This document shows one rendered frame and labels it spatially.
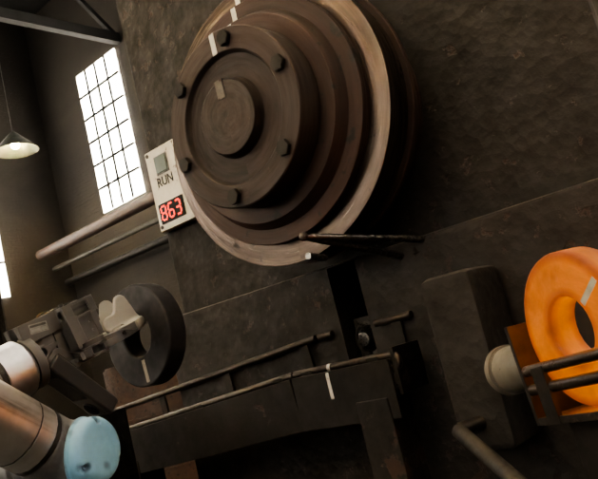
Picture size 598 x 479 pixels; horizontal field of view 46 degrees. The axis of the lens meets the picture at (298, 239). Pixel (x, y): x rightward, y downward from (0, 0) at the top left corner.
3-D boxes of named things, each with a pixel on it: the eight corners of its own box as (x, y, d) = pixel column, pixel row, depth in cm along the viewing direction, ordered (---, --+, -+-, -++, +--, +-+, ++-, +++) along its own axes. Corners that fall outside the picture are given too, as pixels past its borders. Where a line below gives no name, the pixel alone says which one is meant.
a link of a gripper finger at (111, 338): (140, 318, 102) (92, 343, 95) (144, 328, 102) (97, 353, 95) (121, 325, 105) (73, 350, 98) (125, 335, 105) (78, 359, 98)
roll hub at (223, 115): (212, 229, 119) (177, 75, 123) (340, 174, 102) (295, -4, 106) (187, 230, 115) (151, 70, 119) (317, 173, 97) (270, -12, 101)
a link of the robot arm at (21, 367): (22, 404, 86) (-10, 412, 91) (52, 387, 90) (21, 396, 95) (-5, 348, 86) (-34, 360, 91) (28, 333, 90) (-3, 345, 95)
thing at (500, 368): (535, 389, 86) (519, 340, 87) (578, 380, 78) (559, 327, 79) (492, 401, 84) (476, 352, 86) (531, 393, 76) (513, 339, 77)
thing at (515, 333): (594, 408, 77) (560, 313, 80) (598, 408, 76) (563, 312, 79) (536, 426, 75) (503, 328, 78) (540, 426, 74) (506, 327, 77)
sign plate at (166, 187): (167, 232, 155) (151, 155, 158) (250, 195, 139) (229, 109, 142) (160, 232, 154) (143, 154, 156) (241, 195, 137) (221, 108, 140)
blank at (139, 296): (113, 303, 115) (96, 305, 113) (170, 267, 106) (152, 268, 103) (138, 396, 111) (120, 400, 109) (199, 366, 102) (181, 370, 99)
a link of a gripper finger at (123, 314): (145, 281, 106) (98, 304, 99) (162, 317, 107) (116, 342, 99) (133, 287, 108) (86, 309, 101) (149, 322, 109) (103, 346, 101)
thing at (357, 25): (230, 291, 131) (176, 57, 138) (450, 217, 102) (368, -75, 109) (204, 295, 126) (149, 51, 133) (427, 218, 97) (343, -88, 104)
